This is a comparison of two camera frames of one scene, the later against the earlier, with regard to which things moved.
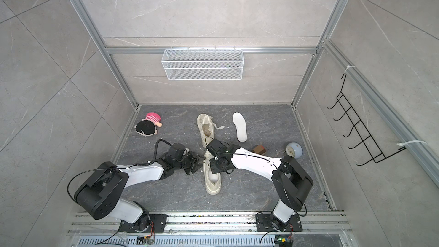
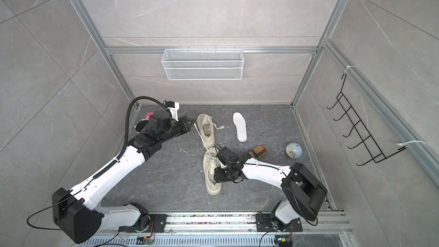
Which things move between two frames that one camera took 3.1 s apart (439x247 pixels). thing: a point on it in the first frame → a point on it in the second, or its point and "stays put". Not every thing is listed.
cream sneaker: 212,180 stays put
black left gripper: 196,160 → 182,121
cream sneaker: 206,126 stays put
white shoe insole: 240,123 stays put
